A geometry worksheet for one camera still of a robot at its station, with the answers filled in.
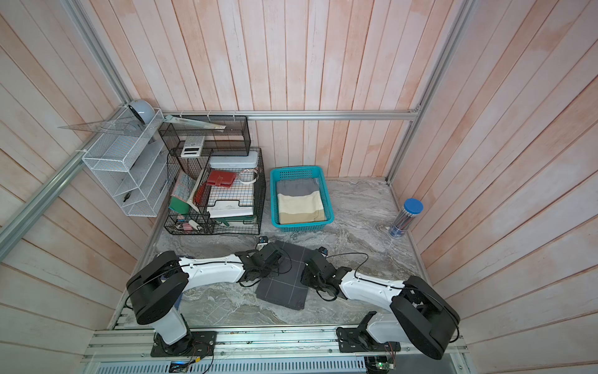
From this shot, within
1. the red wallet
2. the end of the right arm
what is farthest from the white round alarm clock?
the end of the right arm

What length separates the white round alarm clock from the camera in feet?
2.73

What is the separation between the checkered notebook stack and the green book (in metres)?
0.19

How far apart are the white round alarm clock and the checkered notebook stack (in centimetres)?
34

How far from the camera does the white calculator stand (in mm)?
949
